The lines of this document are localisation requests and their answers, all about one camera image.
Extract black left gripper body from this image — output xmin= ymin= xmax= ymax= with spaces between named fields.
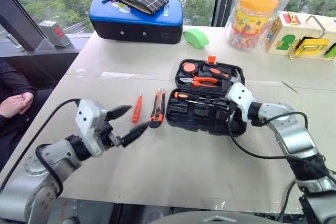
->
xmin=97 ymin=113 xmax=124 ymax=154

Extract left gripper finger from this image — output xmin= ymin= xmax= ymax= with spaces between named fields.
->
xmin=121 ymin=122 xmax=150 ymax=148
xmin=106 ymin=105 xmax=132 ymax=123

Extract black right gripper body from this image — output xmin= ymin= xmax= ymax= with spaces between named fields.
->
xmin=227 ymin=98 xmax=238 ymax=124

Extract black plastic tool case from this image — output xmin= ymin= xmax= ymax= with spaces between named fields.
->
xmin=165 ymin=55 xmax=248 ymax=137

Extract blue black padded case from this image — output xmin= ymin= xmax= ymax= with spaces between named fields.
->
xmin=89 ymin=0 xmax=184 ymax=45

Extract bystander bare hand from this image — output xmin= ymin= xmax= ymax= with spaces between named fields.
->
xmin=0 ymin=92 xmax=35 ymax=119

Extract orange voltage tester pen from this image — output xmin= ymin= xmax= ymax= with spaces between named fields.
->
xmin=131 ymin=91 xmax=143 ymax=124

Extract thin metal precision screwdriver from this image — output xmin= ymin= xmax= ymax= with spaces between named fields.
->
xmin=185 ymin=99 xmax=227 ymax=105

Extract orange black utility knife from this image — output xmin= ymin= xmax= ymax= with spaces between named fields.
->
xmin=149 ymin=87 xmax=166 ymax=130

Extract silver hammer head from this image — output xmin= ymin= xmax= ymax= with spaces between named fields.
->
xmin=230 ymin=67 xmax=244 ymax=86

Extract slim orange black screwdriver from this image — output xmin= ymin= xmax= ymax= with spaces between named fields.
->
xmin=173 ymin=91 xmax=211 ymax=102

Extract orange black tape measure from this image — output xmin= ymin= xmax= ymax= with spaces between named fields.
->
xmin=182 ymin=62 xmax=198 ymax=76

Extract thin dark rod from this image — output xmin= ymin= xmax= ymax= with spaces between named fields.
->
xmin=281 ymin=81 xmax=300 ymax=94

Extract green foam arch piece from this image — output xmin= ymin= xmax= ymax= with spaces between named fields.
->
xmin=182 ymin=27 xmax=210 ymax=50

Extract orange lidded plastic jar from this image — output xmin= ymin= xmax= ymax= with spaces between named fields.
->
xmin=226 ymin=0 xmax=280 ymax=53

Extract grey box with red label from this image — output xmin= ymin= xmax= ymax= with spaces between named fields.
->
xmin=39 ymin=20 xmax=72 ymax=49

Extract wooden latch puzzle box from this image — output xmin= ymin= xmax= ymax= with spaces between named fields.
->
xmin=264 ymin=10 xmax=336 ymax=62

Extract bystander in dark clothing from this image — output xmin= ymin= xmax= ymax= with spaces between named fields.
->
xmin=0 ymin=58 xmax=55 ymax=173

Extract slanted dark window beam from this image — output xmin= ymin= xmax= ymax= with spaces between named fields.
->
xmin=0 ymin=0 xmax=51 ymax=52

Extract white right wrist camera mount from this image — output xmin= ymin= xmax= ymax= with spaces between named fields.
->
xmin=225 ymin=82 xmax=257 ymax=124

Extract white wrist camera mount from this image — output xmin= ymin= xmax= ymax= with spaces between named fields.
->
xmin=225 ymin=82 xmax=257 ymax=124
xmin=75 ymin=99 xmax=109 ymax=158

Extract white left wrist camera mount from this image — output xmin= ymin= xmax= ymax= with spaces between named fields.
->
xmin=75 ymin=99 xmax=109 ymax=158

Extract orange handled pliers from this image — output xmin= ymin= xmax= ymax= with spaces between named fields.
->
xmin=177 ymin=75 xmax=222 ymax=89

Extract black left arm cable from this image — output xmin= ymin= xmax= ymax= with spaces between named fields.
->
xmin=0 ymin=98 xmax=82 ymax=198

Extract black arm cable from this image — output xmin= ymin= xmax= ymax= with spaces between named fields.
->
xmin=227 ymin=111 xmax=309 ymax=160
xmin=0 ymin=98 xmax=82 ymax=198

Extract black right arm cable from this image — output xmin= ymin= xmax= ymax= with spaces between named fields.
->
xmin=227 ymin=111 xmax=309 ymax=160

